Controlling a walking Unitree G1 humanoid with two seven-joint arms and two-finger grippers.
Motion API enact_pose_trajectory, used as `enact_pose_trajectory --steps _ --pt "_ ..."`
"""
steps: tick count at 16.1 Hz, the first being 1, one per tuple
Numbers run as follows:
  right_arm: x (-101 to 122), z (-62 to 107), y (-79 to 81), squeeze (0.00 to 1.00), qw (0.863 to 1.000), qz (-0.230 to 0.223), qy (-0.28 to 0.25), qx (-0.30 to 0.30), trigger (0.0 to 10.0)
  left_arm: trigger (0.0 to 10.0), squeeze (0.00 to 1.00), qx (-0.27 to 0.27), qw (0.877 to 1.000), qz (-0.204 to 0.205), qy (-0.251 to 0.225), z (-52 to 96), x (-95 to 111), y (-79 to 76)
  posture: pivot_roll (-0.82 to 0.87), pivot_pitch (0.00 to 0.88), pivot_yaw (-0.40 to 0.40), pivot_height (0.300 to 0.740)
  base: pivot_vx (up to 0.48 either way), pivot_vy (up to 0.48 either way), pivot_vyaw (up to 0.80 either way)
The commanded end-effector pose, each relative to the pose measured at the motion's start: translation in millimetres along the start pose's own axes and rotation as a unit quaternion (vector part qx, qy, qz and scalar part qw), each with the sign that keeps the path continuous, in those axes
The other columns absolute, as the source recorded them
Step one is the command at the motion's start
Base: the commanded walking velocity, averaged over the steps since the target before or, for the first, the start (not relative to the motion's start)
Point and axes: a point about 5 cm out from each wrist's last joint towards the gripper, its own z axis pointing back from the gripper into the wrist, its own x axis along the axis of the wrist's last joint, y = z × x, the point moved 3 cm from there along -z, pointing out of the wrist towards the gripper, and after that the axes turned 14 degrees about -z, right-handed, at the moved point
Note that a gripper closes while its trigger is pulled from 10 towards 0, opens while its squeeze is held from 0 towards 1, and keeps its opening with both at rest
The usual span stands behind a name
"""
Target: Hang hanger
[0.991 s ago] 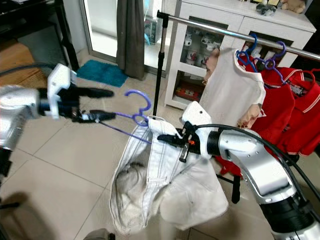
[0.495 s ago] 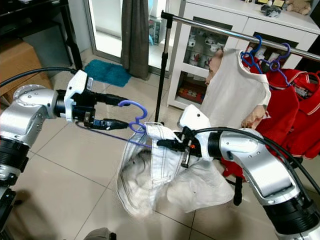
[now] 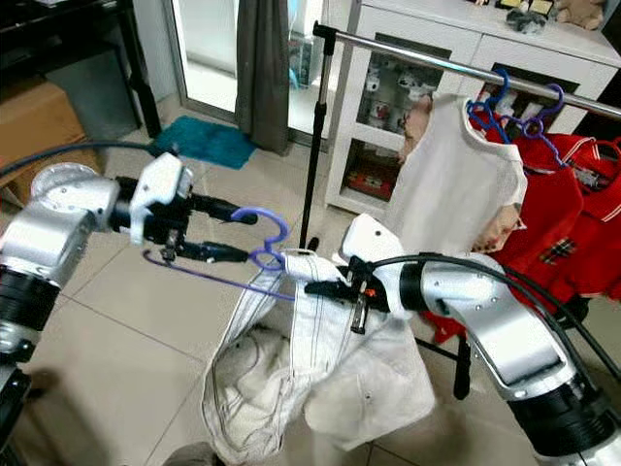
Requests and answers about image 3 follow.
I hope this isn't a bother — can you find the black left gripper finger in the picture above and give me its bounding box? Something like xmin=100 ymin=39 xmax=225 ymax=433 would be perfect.
xmin=187 ymin=193 xmax=248 ymax=225
xmin=177 ymin=242 xmax=250 ymax=266

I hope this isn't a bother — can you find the cream white stitched garment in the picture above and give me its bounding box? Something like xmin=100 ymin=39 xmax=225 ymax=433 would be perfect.
xmin=202 ymin=248 xmax=438 ymax=465

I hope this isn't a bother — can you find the blue plastic hanger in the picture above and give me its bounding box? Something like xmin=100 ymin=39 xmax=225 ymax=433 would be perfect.
xmin=466 ymin=68 xmax=515 ymax=142

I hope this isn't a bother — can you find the teal floor rug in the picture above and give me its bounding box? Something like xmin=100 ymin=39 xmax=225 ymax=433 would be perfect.
xmin=150 ymin=115 xmax=239 ymax=168

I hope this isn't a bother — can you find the white t-shirt with pink sleeves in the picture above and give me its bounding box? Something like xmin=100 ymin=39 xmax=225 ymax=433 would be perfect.
xmin=383 ymin=92 xmax=530 ymax=258

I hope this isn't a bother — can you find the grey curtain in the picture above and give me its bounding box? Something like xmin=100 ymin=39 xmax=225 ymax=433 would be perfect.
xmin=235 ymin=0 xmax=292 ymax=156

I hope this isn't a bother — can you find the white framed glass door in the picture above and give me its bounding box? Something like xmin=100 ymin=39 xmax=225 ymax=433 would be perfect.
xmin=163 ymin=0 xmax=336 ymax=132

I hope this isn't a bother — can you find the large brown cardboard box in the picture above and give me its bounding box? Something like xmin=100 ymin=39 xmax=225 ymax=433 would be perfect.
xmin=0 ymin=76 xmax=83 ymax=161

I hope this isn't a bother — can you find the grey robot foot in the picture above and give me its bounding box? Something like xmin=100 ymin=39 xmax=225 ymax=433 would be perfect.
xmin=163 ymin=443 xmax=216 ymax=466

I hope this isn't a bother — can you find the black desk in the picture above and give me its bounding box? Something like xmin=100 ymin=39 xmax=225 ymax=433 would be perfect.
xmin=0 ymin=0 xmax=164 ymax=137

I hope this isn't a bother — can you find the silver metal clothes rack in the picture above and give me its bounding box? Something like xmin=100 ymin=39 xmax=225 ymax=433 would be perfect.
xmin=296 ymin=21 xmax=621 ymax=399

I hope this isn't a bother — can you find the red polo shirt striped collar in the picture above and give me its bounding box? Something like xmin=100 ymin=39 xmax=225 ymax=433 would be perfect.
xmin=568 ymin=136 xmax=621 ymax=302

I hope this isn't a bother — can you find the white glass-door cabinet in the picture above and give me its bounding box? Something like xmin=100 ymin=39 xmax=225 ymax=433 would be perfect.
xmin=325 ymin=0 xmax=621 ymax=216

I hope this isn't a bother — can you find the grey toy figure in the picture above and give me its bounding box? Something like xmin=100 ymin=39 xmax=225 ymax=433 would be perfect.
xmin=507 ymin=8 xmax=550 ymax=35

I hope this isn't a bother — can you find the brown plush toy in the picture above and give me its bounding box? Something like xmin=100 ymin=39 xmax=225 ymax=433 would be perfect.
xmin=553 ymin=0 xmax=605 ymax=30

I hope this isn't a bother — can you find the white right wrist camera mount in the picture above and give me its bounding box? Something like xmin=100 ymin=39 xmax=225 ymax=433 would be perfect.
xmin=340 ymin=214 xmax=416 ymax=321

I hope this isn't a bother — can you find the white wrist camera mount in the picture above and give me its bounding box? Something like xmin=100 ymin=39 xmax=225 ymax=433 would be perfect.
xmin=340 ymin=214 xmax=416 ymax=321
xmin=131 ymin=152 xmax=193 ymax=244

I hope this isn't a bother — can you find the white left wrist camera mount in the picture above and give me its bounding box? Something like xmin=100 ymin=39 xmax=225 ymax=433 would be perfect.
xmin=131 ymin=152 xmax=193 ymax=244

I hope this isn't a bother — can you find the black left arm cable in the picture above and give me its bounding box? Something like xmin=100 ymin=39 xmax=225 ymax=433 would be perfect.
xmin=0 ymin=143 xmax=180 ymax=181

